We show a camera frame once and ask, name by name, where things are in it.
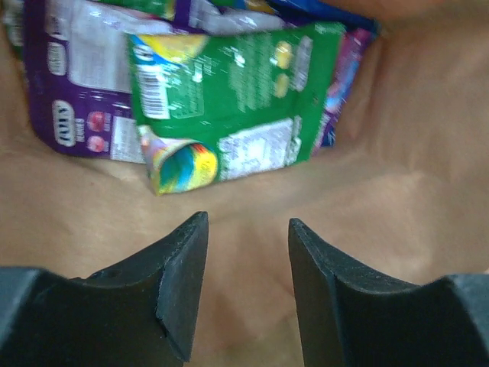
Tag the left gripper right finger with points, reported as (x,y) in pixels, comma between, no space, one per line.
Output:
(350,314)

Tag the brown red paper bag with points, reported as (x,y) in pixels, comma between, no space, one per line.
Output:
(404,189)

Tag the green snack packet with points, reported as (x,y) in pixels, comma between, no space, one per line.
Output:
(213,108)

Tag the purple Fox's berries bag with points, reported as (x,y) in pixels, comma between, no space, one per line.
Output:
(351,52)

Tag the purple snack packet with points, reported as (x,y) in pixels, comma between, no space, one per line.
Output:
(78,76)

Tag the blue snack packet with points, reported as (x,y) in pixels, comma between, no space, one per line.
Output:
(304,11)

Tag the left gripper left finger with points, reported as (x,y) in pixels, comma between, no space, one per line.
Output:
(141,311)

